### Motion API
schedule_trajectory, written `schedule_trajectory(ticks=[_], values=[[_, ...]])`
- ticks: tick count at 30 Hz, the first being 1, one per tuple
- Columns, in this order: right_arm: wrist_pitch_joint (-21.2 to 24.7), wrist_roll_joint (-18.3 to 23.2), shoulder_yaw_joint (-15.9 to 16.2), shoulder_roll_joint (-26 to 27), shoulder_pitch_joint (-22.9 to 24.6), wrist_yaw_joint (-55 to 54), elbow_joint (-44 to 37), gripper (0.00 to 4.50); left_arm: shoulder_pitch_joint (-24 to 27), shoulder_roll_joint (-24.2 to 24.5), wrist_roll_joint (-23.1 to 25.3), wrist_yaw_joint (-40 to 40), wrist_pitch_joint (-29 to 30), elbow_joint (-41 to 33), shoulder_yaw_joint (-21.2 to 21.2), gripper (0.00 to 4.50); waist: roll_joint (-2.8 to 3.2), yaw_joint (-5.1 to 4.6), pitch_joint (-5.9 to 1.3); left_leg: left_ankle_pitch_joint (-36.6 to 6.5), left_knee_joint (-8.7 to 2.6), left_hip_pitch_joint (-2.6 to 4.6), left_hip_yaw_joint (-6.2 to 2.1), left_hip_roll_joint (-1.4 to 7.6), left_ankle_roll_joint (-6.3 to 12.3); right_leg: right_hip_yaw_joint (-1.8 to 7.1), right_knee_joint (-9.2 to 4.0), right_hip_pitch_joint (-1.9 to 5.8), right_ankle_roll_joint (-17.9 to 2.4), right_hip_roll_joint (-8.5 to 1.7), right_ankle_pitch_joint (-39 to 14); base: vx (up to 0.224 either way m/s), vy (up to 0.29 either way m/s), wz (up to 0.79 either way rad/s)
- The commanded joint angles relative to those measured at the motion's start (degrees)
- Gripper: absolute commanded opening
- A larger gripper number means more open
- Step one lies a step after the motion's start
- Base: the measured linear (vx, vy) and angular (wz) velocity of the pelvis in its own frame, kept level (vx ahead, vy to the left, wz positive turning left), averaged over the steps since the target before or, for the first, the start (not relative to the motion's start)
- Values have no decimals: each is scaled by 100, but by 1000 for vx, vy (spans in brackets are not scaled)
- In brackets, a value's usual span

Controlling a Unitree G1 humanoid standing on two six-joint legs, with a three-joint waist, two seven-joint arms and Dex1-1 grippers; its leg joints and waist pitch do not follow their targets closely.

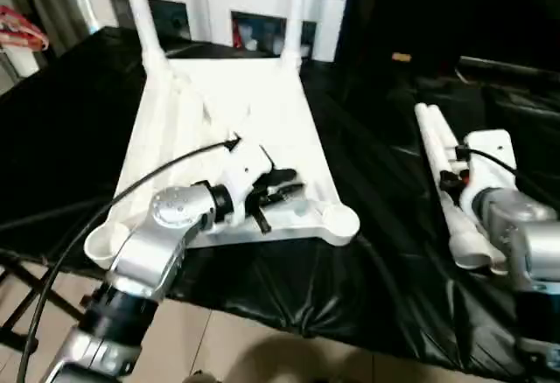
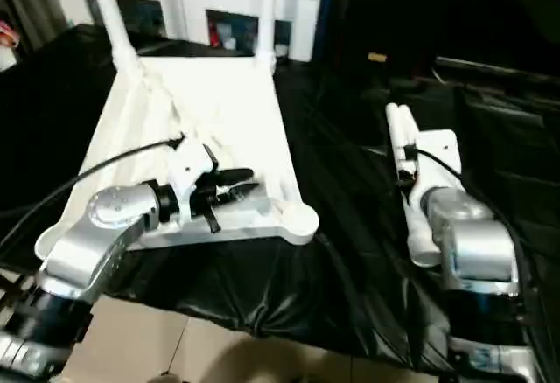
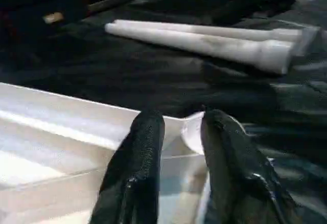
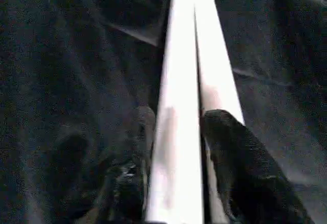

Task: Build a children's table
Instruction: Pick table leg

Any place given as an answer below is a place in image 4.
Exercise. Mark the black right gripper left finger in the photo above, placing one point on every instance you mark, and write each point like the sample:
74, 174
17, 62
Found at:
130, 178

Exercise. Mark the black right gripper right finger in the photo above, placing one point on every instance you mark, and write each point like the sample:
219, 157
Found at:
250, 178

